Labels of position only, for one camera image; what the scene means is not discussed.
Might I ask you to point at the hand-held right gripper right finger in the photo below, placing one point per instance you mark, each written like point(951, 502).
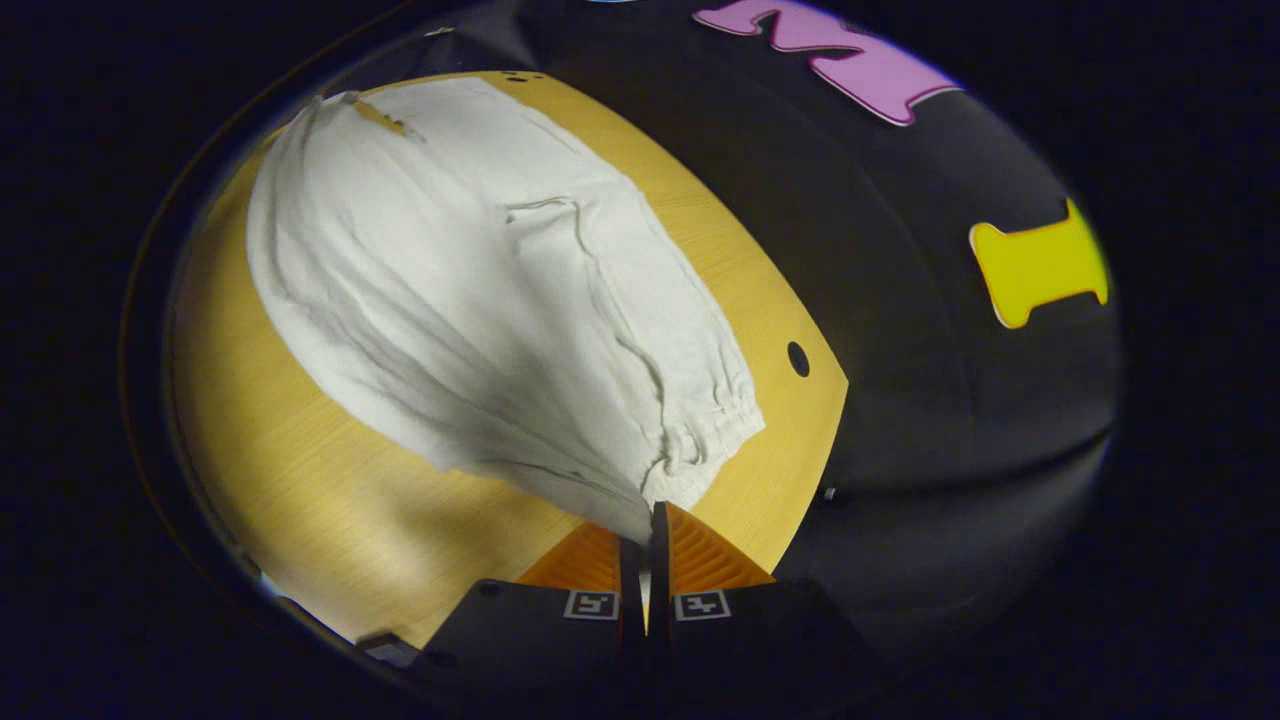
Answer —
point(750, 630)

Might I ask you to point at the white jeans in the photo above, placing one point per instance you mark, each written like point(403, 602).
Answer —
point(450, 250)

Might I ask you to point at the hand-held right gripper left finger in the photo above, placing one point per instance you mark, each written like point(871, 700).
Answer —
point(540, 630)

